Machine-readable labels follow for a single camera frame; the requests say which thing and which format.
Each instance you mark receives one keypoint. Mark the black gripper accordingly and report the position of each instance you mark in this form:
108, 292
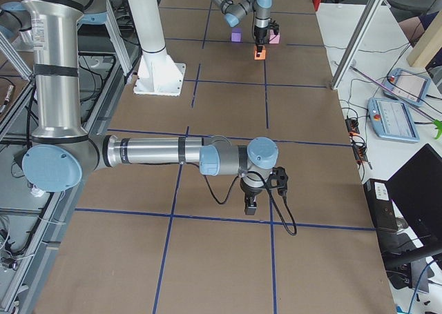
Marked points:
250, 191
260, 34

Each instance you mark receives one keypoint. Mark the orange foam block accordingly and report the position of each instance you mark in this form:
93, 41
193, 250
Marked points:
259, 52

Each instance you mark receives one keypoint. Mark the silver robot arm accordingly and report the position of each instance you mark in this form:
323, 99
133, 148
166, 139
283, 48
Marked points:
62, 151
263, 25

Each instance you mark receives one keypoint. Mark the long blue tape strip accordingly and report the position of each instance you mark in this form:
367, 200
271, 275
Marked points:
272, 244

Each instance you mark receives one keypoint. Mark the pink foam block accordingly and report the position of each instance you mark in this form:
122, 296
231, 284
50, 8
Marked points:
274, 38

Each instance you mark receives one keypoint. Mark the purple foam block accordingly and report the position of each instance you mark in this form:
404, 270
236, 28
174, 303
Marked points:
236, 35

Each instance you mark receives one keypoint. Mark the near blue teach pendant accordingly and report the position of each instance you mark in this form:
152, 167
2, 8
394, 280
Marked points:
392, 120

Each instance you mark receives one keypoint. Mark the blue teach pendant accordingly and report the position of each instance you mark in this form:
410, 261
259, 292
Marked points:
392, 120
408, 85

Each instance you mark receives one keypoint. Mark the far blue teach pendant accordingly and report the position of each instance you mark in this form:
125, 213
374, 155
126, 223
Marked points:
408, 85

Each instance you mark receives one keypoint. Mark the black laptop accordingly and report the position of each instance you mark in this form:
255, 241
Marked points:
416, 190

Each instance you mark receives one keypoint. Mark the crossing blue tape strip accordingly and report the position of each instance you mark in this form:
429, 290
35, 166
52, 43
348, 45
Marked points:
219, 219

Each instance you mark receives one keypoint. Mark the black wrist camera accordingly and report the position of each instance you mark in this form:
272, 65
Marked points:
273, 27
278, 180

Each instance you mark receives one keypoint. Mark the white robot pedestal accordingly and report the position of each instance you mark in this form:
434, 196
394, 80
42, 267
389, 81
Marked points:
157, 74

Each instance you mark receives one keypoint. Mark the aluminium frame post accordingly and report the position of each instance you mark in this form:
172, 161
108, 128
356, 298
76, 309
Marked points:
355, 41

